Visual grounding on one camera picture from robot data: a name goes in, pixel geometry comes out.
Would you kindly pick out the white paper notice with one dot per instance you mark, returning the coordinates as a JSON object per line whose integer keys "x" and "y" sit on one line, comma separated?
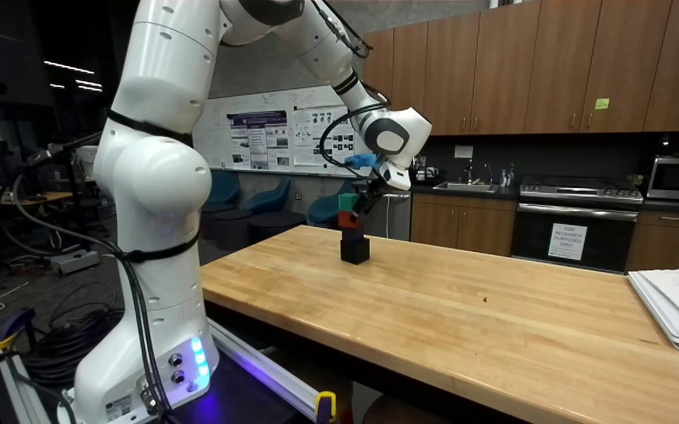
{"x": 567, "y": 240}

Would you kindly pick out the blue chair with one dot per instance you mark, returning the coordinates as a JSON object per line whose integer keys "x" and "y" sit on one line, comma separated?
{"x": 326, "y": 209}
{"x": 221, "y": 191}
{"x": 270, "y": 198}

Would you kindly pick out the stainless oven range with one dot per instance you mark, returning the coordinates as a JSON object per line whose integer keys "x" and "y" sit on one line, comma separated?
{"x": 576, "y": 212}

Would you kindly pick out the black cube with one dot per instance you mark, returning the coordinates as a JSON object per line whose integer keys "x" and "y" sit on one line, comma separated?
{"x": 353, "y": 249}

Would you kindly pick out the long wooden wall cabinets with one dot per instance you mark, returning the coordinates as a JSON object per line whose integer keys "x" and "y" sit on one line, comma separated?
{"x": 529, "y": 67}

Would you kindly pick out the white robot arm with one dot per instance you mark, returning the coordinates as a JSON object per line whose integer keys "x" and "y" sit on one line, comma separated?
{"x": 153, "y": 180}

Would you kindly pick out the white wall plate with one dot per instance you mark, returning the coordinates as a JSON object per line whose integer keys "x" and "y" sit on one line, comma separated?
{"x": 462, "y": 151}

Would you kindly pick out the grey power strip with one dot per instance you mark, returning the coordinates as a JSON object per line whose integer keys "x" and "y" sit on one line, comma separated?
{"x": 73, "y": 263}

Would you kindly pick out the dark red block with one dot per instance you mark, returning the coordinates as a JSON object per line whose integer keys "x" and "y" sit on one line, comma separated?
{"x": 349, "y": 222}

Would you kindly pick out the wide wooden base cabinet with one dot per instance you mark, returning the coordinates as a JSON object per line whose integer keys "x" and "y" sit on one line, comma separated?
{"x": 459, "y": 224}

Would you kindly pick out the aluminium frame rail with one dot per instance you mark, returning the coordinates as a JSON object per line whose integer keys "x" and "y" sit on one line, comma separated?
{"x": 270, "y": 369}

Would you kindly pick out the green sticky note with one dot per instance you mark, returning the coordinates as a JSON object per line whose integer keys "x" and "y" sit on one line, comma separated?
{"x": 602, "y": 104}

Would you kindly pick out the poster with purple header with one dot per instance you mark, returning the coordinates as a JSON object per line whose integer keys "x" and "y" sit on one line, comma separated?
{"x": 257, "y": 143}

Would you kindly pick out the yellow clamp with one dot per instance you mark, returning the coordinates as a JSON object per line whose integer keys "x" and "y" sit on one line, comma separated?
{"x": 326, "y": 407}

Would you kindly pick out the narrow wooden base cabinet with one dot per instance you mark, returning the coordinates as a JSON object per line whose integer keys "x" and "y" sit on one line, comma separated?
{"x": 672, "y": 238}

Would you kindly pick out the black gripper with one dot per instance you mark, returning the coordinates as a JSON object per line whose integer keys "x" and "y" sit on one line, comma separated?
{"x": 378, "y": 191}

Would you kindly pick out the green cube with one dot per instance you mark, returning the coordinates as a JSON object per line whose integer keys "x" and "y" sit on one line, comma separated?
{"x": 344, "y": 204}

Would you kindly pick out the white printed poster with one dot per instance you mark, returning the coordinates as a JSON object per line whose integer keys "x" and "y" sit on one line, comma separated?
{"x": 330, "y": 143}

